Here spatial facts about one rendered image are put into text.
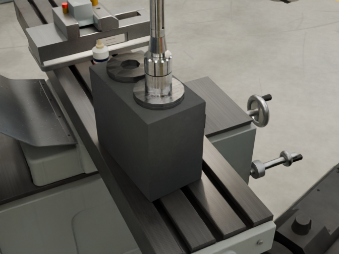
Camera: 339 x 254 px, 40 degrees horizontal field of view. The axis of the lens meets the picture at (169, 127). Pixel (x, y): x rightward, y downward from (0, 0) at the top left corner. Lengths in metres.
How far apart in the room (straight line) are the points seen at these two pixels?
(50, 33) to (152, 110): 0.60
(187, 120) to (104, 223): 0.66
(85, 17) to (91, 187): 0.46
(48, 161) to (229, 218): 0.51
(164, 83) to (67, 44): 0.55
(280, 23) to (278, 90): 0.92
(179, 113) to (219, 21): 2.91
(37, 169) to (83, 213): 0.22
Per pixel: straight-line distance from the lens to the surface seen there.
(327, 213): 1.38
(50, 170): 1.19
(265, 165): 1.58
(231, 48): 3.30
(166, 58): 0.76
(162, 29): 0.74
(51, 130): 1.17
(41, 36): 1.31
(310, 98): 2.88
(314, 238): 1.29
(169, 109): 0.79
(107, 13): 1.31
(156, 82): 0.78
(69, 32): 1.27
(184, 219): 0.85
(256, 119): 1.64
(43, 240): 1.35
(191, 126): 0.82
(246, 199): 0.90
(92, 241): 1.43
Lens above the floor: 1.58
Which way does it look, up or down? 38 degrees down
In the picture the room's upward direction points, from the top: straight up
